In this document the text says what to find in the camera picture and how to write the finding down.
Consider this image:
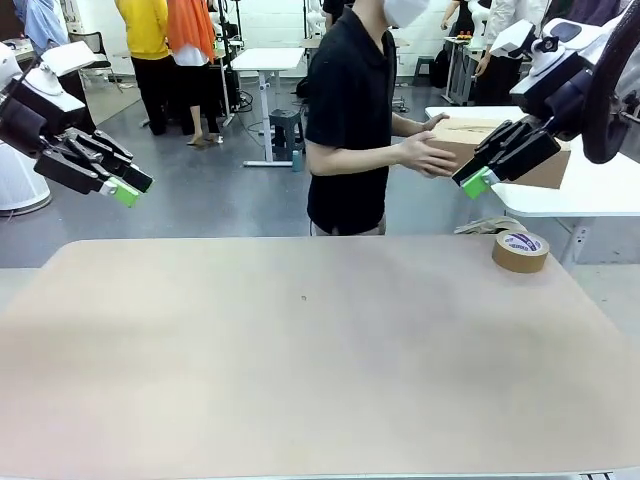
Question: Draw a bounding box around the grey background workbench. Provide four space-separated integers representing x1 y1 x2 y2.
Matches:
442 32 482 106

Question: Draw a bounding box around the person's right forearm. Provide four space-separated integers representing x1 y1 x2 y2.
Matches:
312 142 407 176

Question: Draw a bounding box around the crumpled brown paper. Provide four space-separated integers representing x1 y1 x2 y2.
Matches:
453 215 531 236

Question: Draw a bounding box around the person in yellow shirt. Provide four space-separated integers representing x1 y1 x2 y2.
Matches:
114 0 172 136

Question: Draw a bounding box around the black office chair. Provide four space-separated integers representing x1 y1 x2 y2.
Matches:
69 32 124 94

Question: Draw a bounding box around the person in white shirt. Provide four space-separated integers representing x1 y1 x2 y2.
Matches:
477 0 546 107

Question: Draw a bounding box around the person's left forearm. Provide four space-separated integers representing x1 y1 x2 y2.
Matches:
391 112 429 137

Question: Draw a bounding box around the person in orange garment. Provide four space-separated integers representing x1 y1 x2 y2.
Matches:
167 0 224 149

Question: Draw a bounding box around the person in light blue shirt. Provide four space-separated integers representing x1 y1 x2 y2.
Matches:
12 0 69 51

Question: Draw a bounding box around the person's left hand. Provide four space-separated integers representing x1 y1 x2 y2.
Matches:
423 112 451 134

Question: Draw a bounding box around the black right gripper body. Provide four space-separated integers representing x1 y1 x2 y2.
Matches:
520 64 599 141

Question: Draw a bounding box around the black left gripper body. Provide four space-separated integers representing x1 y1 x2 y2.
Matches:
0 82 66 159

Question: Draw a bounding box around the brown packing tape roll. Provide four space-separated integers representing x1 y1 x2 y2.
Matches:
491 230 551 274

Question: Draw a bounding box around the black braided cable sleeve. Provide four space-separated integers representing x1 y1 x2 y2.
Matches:
582 7 640 165

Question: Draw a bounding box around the grey plastic step stool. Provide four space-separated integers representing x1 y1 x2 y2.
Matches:
268 108 306 162

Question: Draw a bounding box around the white standing desk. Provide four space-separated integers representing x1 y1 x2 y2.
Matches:
232 47 306 169

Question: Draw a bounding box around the person in black polo shirt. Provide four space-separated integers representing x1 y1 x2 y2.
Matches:
304 0 401 236

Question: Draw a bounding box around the white cylindrical air purifier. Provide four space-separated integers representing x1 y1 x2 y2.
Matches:
0 139 53 214

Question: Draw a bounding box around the white rounded side table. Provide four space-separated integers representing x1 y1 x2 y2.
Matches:
424 104 640 266

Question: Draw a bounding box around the brown cardboard box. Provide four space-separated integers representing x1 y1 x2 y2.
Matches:
427 117 572 190

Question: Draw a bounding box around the person's right hand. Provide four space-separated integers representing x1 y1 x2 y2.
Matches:
399 130 457 179

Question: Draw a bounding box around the small grey stool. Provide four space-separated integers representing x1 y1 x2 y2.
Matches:
413 55 436 87

